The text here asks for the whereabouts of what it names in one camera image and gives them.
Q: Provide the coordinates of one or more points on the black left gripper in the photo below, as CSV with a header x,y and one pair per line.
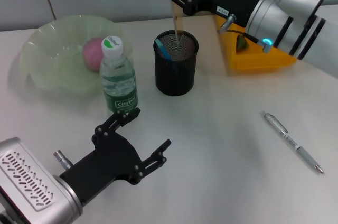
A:
x,y
108,160

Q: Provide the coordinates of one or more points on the green plastic scrap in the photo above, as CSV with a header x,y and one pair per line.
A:
x,y
242,45

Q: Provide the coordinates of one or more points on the blue capped scissors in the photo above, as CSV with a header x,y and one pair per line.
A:
x,y
163,49

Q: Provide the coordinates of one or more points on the grey ballpoint pen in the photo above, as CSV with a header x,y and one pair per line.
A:
x,y
303,152

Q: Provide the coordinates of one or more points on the pink peach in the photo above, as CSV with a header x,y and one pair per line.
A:
x,y
92,53

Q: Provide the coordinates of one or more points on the clear green-label water bottle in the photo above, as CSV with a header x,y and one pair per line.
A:
x,y
118,86

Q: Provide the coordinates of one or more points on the clear plastic ruler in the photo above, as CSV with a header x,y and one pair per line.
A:
x,y
177,26

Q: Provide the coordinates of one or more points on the translucent green fruit plate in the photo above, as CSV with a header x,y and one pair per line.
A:
x,y
58,60

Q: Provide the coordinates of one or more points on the yellow plastic bin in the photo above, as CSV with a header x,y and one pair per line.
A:
x,y
264,57

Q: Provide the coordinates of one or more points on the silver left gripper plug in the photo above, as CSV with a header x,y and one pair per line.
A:
x,y
62,158

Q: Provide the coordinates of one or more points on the black mesh pen cup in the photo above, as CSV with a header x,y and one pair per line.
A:
x,y
179,81

